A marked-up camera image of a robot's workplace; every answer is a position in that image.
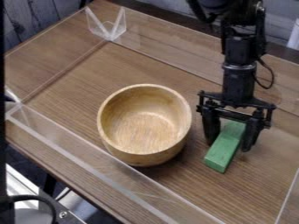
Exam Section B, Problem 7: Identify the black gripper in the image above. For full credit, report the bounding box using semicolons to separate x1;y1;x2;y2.
198;63;276;152

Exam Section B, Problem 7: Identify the green rectangular block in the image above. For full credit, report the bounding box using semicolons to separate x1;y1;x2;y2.
203;122;246;173

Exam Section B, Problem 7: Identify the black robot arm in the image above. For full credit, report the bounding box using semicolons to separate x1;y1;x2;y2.
187;0;276;151

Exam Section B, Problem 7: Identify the brown wooden bowl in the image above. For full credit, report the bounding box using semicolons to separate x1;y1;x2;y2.
97;84;192;167

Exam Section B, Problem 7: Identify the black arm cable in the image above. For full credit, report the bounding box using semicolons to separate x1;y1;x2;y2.
254;55;276;90

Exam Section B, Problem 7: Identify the clear acrylic front wall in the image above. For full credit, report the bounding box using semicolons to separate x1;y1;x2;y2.
5;84;224;224

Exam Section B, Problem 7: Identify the clear acrylic corner bracket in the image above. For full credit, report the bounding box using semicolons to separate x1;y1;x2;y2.
85;7;127;41

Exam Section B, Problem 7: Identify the grey metal base plate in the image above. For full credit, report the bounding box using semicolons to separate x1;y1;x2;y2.
4;163;89;224

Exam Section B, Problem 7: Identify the black cable loop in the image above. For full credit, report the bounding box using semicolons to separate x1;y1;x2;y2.
7;194;57;224

